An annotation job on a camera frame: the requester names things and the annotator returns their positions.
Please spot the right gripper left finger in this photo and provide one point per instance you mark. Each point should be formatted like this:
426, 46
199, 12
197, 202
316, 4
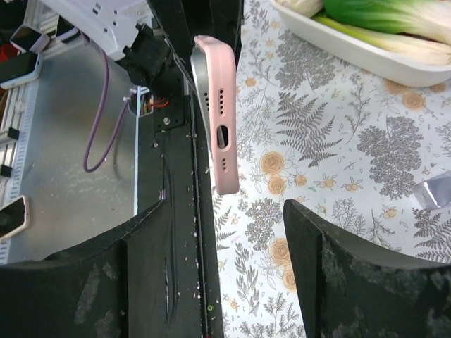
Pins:
142, 278

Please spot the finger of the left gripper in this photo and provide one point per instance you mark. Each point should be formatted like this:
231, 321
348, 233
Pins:
175, 17
227, 16

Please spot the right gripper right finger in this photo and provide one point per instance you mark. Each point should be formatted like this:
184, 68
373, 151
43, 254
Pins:
348, 286

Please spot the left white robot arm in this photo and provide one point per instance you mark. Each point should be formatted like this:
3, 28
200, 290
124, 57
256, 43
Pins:
146, 37

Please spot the phone in cream case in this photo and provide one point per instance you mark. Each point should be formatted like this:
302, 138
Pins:
15, 217

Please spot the phone in lavender case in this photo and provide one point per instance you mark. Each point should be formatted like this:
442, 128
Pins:
26, 39

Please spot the black phone blue case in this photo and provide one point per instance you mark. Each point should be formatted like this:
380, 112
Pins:
19, 70

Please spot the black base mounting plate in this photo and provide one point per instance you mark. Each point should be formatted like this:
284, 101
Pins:
173, 166

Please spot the white king oyster mushroom toy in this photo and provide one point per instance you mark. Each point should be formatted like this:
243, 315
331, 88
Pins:
307, 8

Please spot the floral patterned table mat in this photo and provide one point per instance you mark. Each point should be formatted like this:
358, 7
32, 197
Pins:
344, 142

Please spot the green bok choy toy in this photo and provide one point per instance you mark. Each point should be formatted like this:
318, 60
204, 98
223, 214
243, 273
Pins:
416, 30

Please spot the cream oval plastic tray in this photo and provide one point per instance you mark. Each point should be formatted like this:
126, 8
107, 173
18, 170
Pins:
377, 61

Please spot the white slotted cable duct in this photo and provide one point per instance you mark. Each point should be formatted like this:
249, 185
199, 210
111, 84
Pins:
20, 107

